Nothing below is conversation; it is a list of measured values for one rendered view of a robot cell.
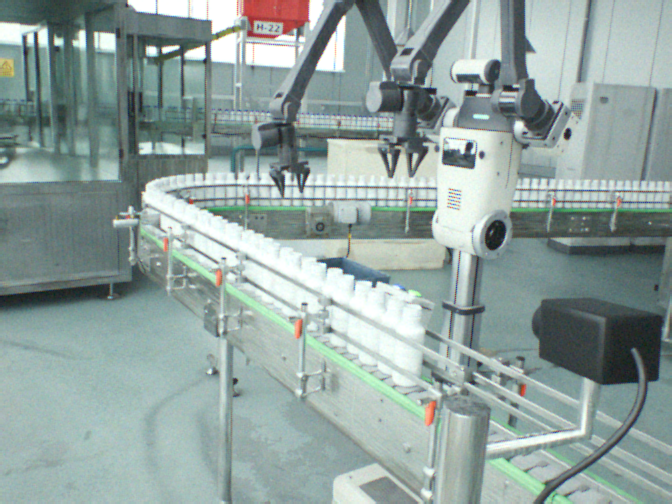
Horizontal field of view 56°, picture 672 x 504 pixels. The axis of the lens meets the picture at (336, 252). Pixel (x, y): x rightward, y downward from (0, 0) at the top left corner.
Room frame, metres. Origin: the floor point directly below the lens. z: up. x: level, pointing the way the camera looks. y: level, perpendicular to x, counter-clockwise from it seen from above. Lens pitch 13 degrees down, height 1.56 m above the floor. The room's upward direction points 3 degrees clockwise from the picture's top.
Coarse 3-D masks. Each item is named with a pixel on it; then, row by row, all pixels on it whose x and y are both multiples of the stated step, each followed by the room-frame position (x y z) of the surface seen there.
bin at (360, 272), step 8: (328, 264) 2.45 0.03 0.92; (336, 264) 2.47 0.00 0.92; (344, 264) 2.47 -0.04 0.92; (352, 264) 2.42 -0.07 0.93; (360, 264) 2.38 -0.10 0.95; (344, 272) 2.47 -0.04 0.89; (352, 272) 2.42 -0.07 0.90; (360, 272) 2.38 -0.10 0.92; (368, 272) 2.34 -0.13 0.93; (376, 272) 2.30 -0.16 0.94; (360, 280) 2.16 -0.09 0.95; (368, 280) 2.18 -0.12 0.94; (376, 280) 2.20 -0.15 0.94; (384, 280) 2.22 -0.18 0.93; (248, 360) 1.98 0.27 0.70
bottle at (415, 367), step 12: (408, 312) 1.21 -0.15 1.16; (420, 312) 1.21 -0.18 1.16; (408, 324) 1.21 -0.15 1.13; (420, 324) 1.21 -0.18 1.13; (408, 336) 1.19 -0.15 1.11; (420, 336) 1.20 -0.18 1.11; (396, 348) 1.21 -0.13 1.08; (408, 348) 1.19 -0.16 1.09; (396, 360) 1.21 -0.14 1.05; (408, 360) 1.19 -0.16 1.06; (420, 360) 1.20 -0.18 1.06; (396, 372) 1.21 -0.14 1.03; (420, 372) 1.21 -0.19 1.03; (396, 384) 1.21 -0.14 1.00; (408, 384) 1.19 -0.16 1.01
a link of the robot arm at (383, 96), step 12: (420, 60) 1.49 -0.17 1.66; (420, 72) 1.48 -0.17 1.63; (372, 84) 1.48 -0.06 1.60; (384, 84) 1.46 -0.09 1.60; (396, 84) 1.48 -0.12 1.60; (408, 84) 1.49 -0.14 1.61; (420, 84) 1.49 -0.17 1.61; (372, 96) 1.47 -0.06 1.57; (384, 96) 1.45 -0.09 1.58; (396, 96) 1.47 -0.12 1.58; (372, 108) 1.47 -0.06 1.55; (384, 108) 1.46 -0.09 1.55; (396, 108) 1.48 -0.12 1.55
